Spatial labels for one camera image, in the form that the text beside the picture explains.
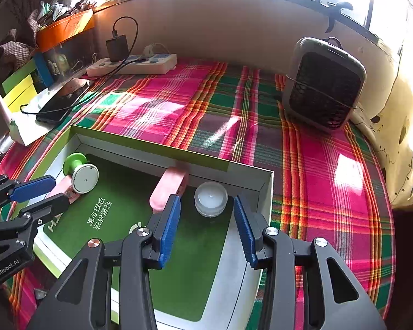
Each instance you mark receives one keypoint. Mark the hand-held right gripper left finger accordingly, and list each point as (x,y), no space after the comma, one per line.
(168,233)

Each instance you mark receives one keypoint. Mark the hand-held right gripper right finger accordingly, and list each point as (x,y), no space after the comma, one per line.
(246,233)

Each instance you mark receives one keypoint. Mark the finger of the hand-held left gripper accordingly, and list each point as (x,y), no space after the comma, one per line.
(48,204)
(34,187)

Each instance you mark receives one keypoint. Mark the pink plastic clip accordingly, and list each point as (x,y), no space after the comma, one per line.
(59,188)
(167,187)

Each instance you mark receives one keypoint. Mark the green and white spool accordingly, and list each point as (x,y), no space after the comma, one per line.
(84,178)

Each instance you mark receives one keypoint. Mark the green cardboard box tray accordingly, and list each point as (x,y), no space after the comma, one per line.
(179,282)

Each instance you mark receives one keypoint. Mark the translucent white plastic cap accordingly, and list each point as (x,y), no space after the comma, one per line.
(210,197)

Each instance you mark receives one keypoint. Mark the green tissue pack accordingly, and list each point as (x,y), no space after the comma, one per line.
(24,127)

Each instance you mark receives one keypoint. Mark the black smartphone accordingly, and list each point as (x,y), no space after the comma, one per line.
(60,103)

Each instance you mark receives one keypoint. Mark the yellow and green box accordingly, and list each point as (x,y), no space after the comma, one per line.
(17,89)

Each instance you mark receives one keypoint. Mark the blue flat box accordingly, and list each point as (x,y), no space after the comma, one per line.
(43,70)

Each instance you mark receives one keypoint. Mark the clear plastic storage box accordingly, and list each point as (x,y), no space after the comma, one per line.
(65,58)

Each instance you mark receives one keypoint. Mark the brown patterned cloth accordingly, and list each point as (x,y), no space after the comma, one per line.
(10,55)

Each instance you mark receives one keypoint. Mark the black charger plug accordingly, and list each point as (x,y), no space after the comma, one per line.
(117,48)

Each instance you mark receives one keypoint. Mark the orange plastic bin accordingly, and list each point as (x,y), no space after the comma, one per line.
(65,27)

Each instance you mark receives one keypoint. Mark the grey desktop fan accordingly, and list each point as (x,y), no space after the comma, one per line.
(323,86)

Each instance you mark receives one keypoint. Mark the white power strip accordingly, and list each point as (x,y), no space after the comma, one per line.
(151,65)

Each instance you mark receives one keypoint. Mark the assorted clutter pile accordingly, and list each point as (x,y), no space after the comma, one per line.
(55,10)

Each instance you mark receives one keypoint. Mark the white plug adapter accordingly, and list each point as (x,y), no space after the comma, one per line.
(151,51)

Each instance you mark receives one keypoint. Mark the cream curtain with hearts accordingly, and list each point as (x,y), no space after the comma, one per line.
(399,127)

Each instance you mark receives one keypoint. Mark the black window hook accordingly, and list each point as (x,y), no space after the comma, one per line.
(332,17)

